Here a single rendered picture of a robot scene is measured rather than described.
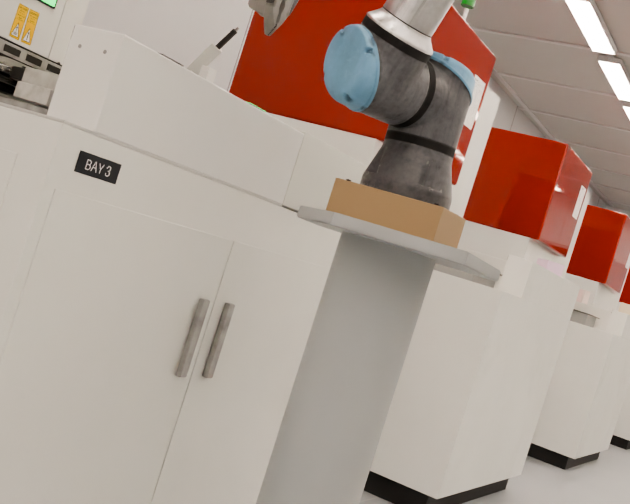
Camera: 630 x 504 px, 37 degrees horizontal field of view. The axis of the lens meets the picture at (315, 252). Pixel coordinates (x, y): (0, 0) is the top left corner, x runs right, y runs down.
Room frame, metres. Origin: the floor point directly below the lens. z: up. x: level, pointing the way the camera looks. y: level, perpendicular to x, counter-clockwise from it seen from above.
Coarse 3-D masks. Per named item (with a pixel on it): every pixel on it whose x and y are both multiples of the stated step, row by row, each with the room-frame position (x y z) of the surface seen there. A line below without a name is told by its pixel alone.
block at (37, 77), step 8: (24, 72) 1.61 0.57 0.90; (32, 72) 1.61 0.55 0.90; (40, 72) 1.60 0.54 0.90; (48, 72) 1.59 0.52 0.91; (24, 80) 1.61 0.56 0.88; (32, 80) 1.60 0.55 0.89; (40, 80) 1.60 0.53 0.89; (48, 80) 1.59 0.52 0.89; (56, 80) 1.58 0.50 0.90; (48, 88) 1.59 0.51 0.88
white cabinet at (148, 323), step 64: (0, 128) 1.29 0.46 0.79; (64, 128) 1.24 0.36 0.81; (0, 192) 1.26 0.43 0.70; (64, 192) 1.27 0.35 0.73; (128, 192) 1.39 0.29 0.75; (192, 192) 1.52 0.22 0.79; (0, 256) 1.25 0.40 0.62; (64, 256) 1.30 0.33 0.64; (128, 256) 1.42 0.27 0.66; (192, 256) 1.57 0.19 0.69; (256, 256) 1.74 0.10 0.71; (320, 256) 1.97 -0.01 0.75; (0, 320) 1.24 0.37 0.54; (64, 320) 1.34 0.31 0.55; (128, 320) 1.46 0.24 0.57; (192, 320) 1.62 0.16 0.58; (256, 320) 1.81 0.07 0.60; (0, 384) 1.26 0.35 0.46; (64, 384) 1.38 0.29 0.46; (128, 384) 1.51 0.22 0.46; (192, 384) 1.67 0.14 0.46; (256, 384) 1.88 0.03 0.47; (0, 448) 1.30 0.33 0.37; (64, 448) 1.42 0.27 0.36; (128, 448) 1.56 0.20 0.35; (192, 448) 1.73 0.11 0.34; (256, 448) 1.95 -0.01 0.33
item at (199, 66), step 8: (208, 48) 1.93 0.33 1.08; (216, 48) 1.93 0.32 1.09; (200, 56) 1.93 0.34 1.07; (208, 56) 1.93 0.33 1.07; (216, 56) 1.94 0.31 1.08; (192, 64) 1.94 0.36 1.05; (200, 64) 1.94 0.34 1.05; (208, 64) 1.95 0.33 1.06; (200, 72) 1.93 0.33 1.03; (208, 72) 1.92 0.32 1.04; (216, 72) 1.95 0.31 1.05; (208, 80) 1.93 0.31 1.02
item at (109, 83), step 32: (96, 32) 1.31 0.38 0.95; (64, 64) 1.33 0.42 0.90; (96, 64) 1.30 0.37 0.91; (128, 64) 1.31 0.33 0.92; (160, 64) 1.37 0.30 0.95; (64, 96) 1.32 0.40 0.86; (96, 96) 1.30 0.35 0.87; (128, 96) 1.33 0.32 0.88; (160, 96) 1.39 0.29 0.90; (192, 96) 1.45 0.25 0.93; (224, 96) 1.53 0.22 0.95; (96, 128) 1.29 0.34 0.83; (128, 128) 1.35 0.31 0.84; (160, 128) 1.41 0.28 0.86; (192, 128) 1.48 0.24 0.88; (224, 128) 1.55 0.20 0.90; (256, 128) 1.63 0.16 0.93; (288, 128) 1.72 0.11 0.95; (192, 160) 1.50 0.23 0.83; (224, 160) 1.58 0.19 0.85; (256, 160) 1.66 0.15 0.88; (288, 160) 1.75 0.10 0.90; (256, 192) 1.69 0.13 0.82
